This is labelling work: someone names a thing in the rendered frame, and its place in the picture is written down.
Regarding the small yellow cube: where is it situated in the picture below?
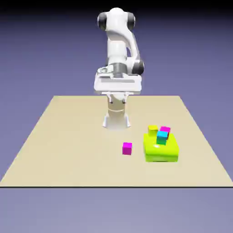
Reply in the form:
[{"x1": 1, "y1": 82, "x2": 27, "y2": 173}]
[{"x1": 147, "y1": 125, "x2": 158, "y2": 137}]

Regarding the small cyan cube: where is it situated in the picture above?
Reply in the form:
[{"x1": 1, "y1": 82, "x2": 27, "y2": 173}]
[{"x1": 156, "y1": 131, "x2": 169, "y2": 146}]

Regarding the small magenta cube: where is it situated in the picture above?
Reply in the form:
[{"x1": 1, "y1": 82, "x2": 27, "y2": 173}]
[
  {"x1": 159, "y1": 126, "x2": 171, "y2": 140},
  {"x1": 122, "y1": 142, "x2": 133, "y2": 156}
]

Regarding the large lime green box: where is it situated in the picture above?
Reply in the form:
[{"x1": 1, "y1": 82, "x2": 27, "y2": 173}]
[{"x1": 143, "y1": 133, "x2": 180, "y2": 162}]

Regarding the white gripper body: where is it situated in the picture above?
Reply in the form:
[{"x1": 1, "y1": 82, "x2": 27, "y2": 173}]
[{"x1": 93, "y1": 72, "x2": 142, "y2": 96}]

